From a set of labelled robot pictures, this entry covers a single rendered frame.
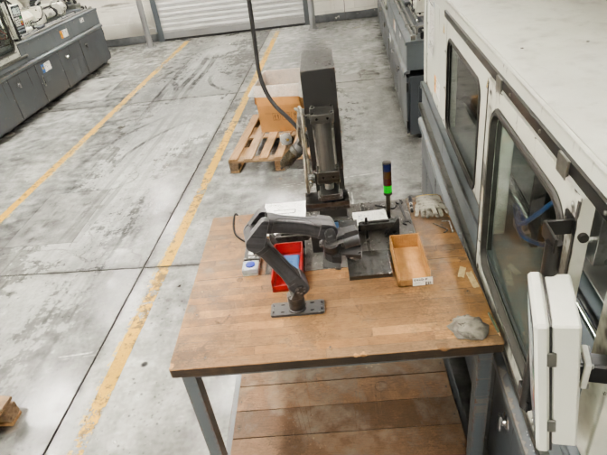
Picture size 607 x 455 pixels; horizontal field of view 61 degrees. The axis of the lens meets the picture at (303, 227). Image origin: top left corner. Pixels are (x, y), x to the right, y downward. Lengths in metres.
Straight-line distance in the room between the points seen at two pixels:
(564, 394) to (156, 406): 2.24
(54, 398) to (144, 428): 0.64
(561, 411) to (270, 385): 1.64
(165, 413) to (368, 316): 1.45
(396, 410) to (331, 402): 0.30
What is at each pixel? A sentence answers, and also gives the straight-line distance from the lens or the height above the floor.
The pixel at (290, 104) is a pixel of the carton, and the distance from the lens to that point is 5.35.
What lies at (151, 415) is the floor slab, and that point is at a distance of 2.98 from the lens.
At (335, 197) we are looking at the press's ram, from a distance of 2.04.
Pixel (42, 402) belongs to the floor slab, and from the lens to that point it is 3.37.
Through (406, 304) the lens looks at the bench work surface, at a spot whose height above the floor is 0.90.
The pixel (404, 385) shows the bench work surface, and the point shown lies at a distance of 2.55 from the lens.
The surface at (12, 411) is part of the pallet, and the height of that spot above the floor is 0.07.
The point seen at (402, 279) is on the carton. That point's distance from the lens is 2.02.
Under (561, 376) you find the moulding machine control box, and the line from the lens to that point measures 1.17.
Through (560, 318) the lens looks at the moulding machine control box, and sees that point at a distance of 1.09.
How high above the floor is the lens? 2.18
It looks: 33 degrees down
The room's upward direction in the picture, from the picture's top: 8 degrees counter-clockwise
